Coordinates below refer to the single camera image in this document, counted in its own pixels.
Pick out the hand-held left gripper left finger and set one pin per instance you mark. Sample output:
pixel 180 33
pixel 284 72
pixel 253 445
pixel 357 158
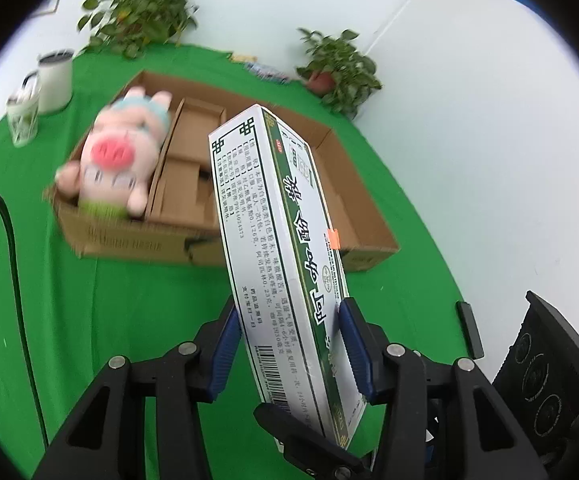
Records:
pixel 222 355

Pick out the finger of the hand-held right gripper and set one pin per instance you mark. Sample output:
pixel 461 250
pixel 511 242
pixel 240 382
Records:
pixel 299 430
pixel 470 330

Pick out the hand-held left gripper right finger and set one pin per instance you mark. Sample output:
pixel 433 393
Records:
pixel 357 355

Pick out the white green medicine box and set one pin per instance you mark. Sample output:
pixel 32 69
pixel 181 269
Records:
pixel 279 240

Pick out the large shallow cardboard box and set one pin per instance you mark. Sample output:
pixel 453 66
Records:
pixel 349 220

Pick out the narrow cardboard insert box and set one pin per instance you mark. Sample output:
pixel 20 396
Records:
pixel 179 180

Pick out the pink pig plush toy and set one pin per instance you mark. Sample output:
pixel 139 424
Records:
pixel 114 155

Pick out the green tablecloth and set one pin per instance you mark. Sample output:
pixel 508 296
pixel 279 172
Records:
pixel 119 310

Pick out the potted plant red-brown pot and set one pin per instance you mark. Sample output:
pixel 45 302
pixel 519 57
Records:
pixel 339 70

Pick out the blue patterned packet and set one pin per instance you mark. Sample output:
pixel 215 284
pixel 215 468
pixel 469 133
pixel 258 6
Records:
pixel 268 72

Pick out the yellow packet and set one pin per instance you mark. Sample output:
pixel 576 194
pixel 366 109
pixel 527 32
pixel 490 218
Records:
pixel 242 59

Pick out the glass cup green pattern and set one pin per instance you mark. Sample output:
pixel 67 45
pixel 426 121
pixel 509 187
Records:
pixel 23 115

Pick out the white cylinder cup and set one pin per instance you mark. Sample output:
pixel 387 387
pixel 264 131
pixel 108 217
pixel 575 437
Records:
pixel 55 82

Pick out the leafy green potted plant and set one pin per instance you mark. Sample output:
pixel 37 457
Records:
pixel 134 10

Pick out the white wall conduit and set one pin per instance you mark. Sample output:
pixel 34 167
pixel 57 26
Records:
pixel 394 22

